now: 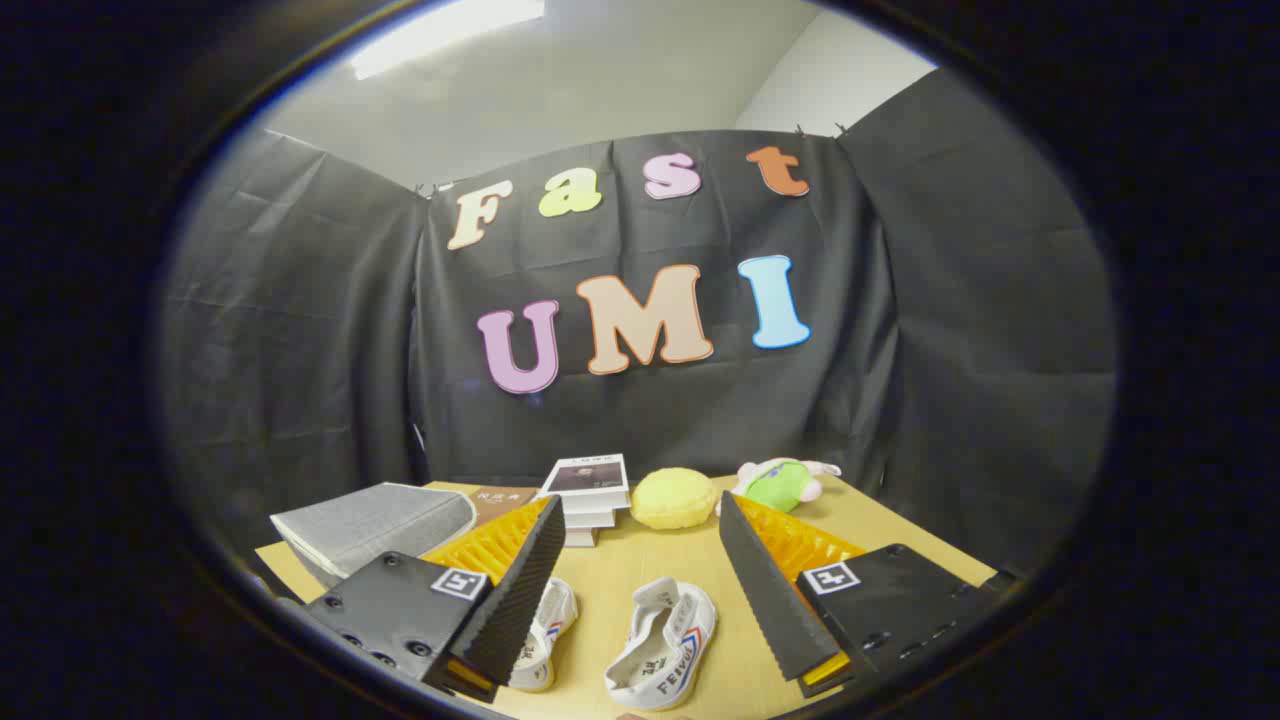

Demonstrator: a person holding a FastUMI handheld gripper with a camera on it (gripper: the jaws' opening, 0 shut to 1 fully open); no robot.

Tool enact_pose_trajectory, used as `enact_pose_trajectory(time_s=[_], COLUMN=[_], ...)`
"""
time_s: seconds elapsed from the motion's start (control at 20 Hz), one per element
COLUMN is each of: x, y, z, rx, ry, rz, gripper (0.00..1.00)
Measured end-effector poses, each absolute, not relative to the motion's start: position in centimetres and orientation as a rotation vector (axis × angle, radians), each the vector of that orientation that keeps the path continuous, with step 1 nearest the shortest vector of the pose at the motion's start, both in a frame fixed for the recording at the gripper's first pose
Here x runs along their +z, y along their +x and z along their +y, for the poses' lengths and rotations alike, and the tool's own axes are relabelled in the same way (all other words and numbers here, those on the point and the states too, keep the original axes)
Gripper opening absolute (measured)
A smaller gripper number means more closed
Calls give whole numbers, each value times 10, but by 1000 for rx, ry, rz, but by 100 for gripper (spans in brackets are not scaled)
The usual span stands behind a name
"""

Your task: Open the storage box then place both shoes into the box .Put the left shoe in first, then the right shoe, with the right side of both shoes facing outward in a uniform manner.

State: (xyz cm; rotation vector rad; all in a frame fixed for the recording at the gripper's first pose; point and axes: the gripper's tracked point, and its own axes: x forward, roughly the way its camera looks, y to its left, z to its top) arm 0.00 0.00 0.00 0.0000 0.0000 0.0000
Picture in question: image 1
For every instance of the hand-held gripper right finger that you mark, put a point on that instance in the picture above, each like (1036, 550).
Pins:
(765, 600)

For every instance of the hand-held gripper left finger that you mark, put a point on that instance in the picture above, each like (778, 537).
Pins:
(520, 600)

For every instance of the white canvas shoe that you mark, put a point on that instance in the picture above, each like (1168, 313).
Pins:
(660, 660)
(550, 630)

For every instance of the grey fabric storage box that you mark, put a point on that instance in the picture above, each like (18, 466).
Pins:
(370, 525)

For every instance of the thick reddish cover book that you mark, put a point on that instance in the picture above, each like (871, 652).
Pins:
(582, 537)

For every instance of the brown cover book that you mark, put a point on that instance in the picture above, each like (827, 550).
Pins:
(505, 500)

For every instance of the plain white book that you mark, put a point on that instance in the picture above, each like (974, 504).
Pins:
(590, 519)

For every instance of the pink and green plush toy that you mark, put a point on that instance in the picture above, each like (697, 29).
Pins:
(780, 485)

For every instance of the yellow round plush toy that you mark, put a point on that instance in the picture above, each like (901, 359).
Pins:
(673, 498)

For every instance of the white book with portrait cover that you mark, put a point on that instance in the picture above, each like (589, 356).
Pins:
(585, 475)

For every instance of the black backdrop cloth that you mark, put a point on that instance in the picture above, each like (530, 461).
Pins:
(300, 350)

